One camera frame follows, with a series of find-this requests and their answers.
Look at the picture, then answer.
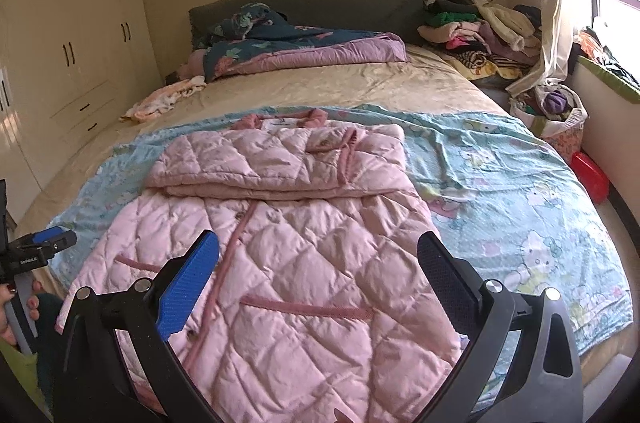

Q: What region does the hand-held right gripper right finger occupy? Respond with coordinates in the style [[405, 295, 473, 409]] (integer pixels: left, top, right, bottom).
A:
[[416, 230, 585, 423]]

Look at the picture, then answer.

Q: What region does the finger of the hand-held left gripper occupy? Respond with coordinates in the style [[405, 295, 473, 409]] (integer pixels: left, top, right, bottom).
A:
[[14, 225, 78, 265]]

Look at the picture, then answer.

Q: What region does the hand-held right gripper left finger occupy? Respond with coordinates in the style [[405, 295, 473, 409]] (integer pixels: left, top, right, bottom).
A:
[[52, 229, 223, 423]]

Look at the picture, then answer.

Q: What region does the pink quilted jacket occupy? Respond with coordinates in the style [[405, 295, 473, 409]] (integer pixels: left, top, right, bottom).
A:
[[55, 108, 463, 423]]

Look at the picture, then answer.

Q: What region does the bag of clothes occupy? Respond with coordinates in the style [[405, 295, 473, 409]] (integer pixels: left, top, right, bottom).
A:
[[510, 83, 590, 164]]

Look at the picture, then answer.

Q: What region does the pile of mixed clothes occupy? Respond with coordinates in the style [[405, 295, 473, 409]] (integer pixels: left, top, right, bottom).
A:
[[417, 0, 544, 82]]

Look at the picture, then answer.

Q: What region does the person's left hand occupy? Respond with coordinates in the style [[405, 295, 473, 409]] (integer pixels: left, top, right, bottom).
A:
[[0, 279, 44, 348]]

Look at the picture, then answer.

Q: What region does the dark teal cloth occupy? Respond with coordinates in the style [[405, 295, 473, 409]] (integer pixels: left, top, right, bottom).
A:
[[34, 293, 68, 406]]

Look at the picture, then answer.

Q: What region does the blue cartoon printed sheet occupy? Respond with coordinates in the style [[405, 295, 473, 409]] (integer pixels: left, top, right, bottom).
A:
[[47, 103, 631, 354]]

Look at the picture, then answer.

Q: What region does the green cloth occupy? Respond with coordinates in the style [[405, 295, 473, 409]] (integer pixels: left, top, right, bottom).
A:
[[0, 342, 42, 423]]

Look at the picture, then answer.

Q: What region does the small pink white garment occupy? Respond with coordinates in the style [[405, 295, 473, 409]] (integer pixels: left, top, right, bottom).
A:
[[120, 76, 208, 124]]

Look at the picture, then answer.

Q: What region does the red plastic box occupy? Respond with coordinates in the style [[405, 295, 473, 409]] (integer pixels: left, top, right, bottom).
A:
[[570, 152, 611, 204]]

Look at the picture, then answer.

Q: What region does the cream wardrobe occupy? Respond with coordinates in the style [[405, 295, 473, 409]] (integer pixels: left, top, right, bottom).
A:
[[0, 0, 164, 224]]

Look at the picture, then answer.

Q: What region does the pink pillow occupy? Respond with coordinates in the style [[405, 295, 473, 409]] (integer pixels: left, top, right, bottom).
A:
[[180, 49, 209, 80]]

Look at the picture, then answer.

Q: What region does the bed with beige sheet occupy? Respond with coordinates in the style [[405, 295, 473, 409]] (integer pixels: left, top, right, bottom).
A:
[[15, 43, 636, 366]]

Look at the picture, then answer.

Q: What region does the dark floral quilt pink lining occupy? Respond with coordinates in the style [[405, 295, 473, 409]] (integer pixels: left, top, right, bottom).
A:
[[192, 3, 409, 83]]

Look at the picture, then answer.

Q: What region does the green window sill cover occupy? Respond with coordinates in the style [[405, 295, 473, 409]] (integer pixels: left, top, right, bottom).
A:
[[575, 56, 640, 105]]

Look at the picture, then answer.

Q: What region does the heap of colourful cloths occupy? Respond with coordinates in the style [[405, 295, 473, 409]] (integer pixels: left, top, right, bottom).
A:
[[570, 28, 640, 85]]

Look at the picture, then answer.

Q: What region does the white curtain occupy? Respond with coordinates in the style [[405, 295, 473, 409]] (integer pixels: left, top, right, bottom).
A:
[[505, 0, 584, 99]]

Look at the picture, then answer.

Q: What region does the grey padded headboard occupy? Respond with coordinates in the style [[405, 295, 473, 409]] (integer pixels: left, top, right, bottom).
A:
[[189, 0, 429, 49]]

